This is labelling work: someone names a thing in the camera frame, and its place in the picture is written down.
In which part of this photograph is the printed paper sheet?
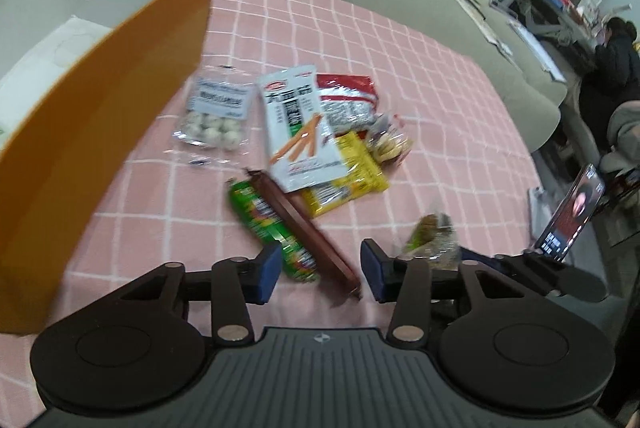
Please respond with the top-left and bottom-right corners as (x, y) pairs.
(465, 3), (515, 58)
(506, 19), (568, 84)

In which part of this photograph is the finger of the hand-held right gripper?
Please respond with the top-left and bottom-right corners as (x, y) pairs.
(457, 247), (608, 302)

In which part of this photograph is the orange cardboard box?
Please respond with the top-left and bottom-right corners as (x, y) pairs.
(0, 0), (220, 336)

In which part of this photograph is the smartphone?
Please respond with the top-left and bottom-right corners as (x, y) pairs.
(535, 163), (607, 265)

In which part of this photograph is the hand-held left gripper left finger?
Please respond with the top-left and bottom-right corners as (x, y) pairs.
(119, 242), (284, 343)

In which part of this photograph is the reddish brown sausage stick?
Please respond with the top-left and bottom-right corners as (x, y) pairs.
(245, 168), (363, 300)

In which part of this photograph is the clear bag of white balls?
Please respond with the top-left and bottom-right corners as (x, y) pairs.
(172, 66), (253, 169)

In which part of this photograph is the grey clothing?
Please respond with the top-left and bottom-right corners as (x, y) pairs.
(599, 101), (640, 174)

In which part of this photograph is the clear packet with green filling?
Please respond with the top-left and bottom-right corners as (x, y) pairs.
(405, 213), (461, 271)

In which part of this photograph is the green snack packet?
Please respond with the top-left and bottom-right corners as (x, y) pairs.
(227, 178), (321, 283)

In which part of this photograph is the red and silver snack packet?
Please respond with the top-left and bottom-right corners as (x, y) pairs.
(316, 73), (378, 134)

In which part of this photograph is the clear bag of cookies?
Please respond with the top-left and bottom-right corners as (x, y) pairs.
(360, 112), (413, 166)

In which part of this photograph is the yellow snack packet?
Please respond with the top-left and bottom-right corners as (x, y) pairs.
(300, 131), (390, 216)

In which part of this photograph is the pink checkered tablecloth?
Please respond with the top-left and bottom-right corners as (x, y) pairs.
(0, 0), (551, 428)

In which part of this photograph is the white packet with orange sticks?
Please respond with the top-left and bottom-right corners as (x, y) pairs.
(257, 64), (351, 193)

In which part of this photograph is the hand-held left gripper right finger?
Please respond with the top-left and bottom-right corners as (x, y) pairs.
(360, 238), (523, 343)

